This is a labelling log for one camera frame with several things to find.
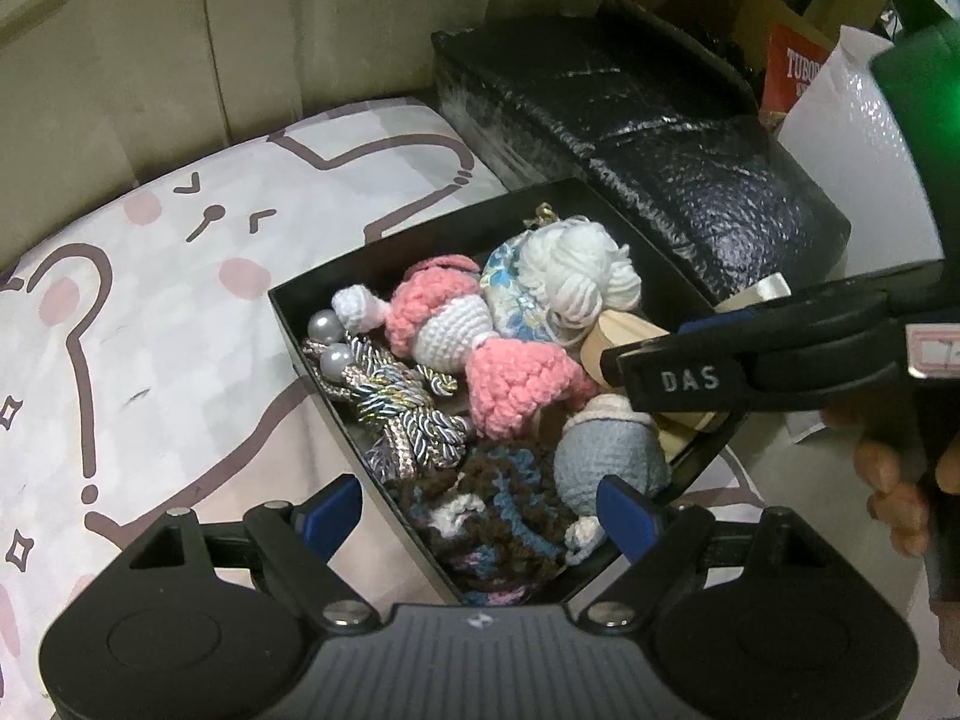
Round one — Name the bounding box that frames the printed cartoon blanket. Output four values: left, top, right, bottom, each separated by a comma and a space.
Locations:
0, 97, 766, 698

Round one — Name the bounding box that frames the dark brown blue crochet piece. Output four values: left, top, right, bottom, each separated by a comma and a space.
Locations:
390, 441, 602, 608

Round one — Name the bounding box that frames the rope knot with pearls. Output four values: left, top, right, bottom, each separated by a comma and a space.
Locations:
304, 307, 475, 482

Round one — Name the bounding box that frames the red carton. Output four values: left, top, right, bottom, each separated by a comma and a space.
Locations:
761, 21, 833, 119

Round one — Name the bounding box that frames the person's right hand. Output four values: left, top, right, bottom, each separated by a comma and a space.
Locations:
821, 401, 935, 560

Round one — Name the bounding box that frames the cream cabinet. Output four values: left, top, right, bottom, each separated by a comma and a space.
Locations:
0, 0, 638, 271

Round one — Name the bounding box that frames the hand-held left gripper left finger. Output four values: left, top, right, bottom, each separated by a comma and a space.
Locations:
120, 474, 378, 635

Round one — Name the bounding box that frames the wooden block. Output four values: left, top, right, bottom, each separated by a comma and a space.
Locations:
581, 307, 726, 460

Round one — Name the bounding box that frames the white bubble mailer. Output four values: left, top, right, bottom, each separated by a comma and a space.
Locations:
778, 25, 947, 275

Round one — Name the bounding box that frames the black cardboard box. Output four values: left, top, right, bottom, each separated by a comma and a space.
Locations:
268, 178, 741, 608

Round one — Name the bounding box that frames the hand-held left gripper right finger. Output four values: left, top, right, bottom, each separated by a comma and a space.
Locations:
583, 475, 833, 635

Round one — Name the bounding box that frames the pink crochet doll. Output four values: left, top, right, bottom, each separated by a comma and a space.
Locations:
330, 255, 601, 442

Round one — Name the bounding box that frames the floral fabric pouch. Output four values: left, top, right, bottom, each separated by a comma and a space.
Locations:
480, 202, 595, 350

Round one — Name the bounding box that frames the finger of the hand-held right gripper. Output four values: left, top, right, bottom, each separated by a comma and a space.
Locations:
679, 262, 947, 351
616, 315, 911, 416

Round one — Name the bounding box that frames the grey crochet mouse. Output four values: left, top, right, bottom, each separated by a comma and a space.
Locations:
553, 394, 674, 565

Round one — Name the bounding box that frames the white yarn ball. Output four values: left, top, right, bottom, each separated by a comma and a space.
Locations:
520, 225, 644, 332

